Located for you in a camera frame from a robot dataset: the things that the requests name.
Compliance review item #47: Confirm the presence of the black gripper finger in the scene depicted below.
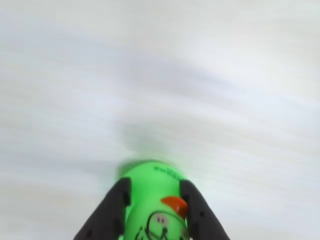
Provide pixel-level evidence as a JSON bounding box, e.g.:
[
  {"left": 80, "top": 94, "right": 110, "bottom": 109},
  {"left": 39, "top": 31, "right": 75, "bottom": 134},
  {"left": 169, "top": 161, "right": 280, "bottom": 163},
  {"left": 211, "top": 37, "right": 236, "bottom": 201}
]
[
  {"left": 72, "top": 177, "right": 132, "bottom": 240},
  {"left": 179, "top": 179, "right": 231, "bottom": 240}
]

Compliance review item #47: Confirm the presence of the green rubber duck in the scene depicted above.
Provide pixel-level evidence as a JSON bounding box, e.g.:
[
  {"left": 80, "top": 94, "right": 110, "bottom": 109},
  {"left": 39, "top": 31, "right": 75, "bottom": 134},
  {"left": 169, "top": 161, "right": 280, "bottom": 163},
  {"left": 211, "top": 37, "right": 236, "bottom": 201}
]
[{"left": 117, "top": 159, "right": 192, "bottom": 240}]

